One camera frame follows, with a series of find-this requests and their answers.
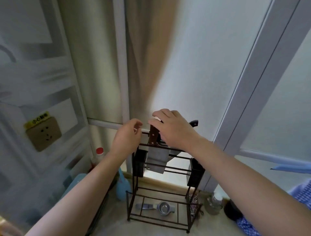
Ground person's right hand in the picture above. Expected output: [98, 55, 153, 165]
[147, 108, 212, 157]

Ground person's left hand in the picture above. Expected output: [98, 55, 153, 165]
[108, 118, 144, 163]

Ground brown wooden handle cleaver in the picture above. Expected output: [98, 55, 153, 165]
[146, 124, 171, 175]

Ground black metal knife rack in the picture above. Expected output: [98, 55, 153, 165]
[125, 130, 206, 234]

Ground person's right forearm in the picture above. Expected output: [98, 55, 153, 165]
[194, 142, 311, 236]

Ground person's left forearm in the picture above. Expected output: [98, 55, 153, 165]
[24, 151, 123, 236]

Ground black cutlery holder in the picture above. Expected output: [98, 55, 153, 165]
[132, 148, 148, 178]
[186, 158, 206, 188]

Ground red-capped dark sauce bottle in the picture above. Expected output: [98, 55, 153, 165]
[90, 147, 105, 173]

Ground blue spray bottle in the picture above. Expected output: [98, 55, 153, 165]
[115, 168, 133, 201]

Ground light blue lidded container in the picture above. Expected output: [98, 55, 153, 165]
[61, 173, 88, 200]

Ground small red checked pouch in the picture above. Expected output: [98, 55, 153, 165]
[189, 188, 203, 218]

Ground metal lemon squeezer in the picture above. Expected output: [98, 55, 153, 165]
[135, 202, 176, 216]

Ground beige curtain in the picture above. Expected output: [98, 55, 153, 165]
[57, 0, 178, 124]

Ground glass jar white lid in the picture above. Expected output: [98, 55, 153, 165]
[205, 191, 224, 216]

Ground yellow warning sticker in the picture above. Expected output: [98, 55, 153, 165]
[23, 111, 52, 129]

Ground black round jar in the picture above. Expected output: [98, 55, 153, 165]
[223, 199, 241, 222]

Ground light blue hanger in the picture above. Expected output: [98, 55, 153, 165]
[270, 164, 311, 174]

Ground blue checked cloth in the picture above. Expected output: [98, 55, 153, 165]
[237, 179, 311, 236]

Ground beige wall socket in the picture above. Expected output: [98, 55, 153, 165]
[25, 116, 63, 152]

